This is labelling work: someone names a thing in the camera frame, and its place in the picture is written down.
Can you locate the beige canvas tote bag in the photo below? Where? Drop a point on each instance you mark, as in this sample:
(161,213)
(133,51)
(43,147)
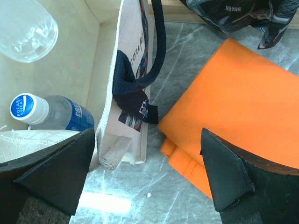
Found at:
(101,53)

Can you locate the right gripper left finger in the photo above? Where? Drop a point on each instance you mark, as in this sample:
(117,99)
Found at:
(55,175)

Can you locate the blue-cap plastic bottle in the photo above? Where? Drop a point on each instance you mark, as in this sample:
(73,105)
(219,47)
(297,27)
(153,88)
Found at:
(28,32)
(50,113)

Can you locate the dark shark print garment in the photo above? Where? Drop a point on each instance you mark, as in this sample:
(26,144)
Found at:
(272,17)

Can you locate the folded orange cloth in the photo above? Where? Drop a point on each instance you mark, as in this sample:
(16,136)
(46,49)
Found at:
(242,97)

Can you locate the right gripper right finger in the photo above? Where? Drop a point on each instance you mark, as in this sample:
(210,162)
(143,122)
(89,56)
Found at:
(246,188)

